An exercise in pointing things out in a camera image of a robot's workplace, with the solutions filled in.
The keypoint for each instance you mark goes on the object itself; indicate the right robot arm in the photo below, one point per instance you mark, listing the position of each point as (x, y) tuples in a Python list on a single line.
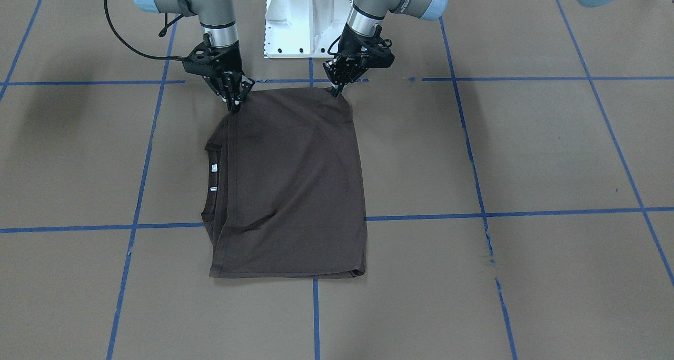
[(216, 17)]

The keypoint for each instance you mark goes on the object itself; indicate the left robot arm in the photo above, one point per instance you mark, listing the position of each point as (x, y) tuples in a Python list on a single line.
[(367, 15)]

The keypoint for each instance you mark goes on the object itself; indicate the dark brown t-shirt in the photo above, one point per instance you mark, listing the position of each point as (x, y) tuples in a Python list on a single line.
[(286, 195)]

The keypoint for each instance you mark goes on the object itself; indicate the brown paper table cover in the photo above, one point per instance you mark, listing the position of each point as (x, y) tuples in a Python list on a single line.
[(517, 165)]

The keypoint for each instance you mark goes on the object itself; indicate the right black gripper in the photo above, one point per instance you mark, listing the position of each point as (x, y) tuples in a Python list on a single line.
[(230, 61)]

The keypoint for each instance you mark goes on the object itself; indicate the white pedestal base plate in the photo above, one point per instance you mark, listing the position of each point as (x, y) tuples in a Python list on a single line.
[(303, 28)]

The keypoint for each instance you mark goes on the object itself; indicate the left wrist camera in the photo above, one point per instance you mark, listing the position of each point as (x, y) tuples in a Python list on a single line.
[(377, 54)]

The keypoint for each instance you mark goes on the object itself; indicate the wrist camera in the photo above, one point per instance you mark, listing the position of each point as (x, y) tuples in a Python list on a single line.
[(377, 54), (199, 61)]

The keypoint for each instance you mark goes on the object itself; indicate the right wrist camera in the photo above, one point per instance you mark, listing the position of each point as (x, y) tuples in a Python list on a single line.
[(199, 61)]

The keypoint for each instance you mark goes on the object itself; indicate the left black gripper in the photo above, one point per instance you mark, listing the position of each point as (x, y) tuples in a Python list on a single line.
[(351, 48)]

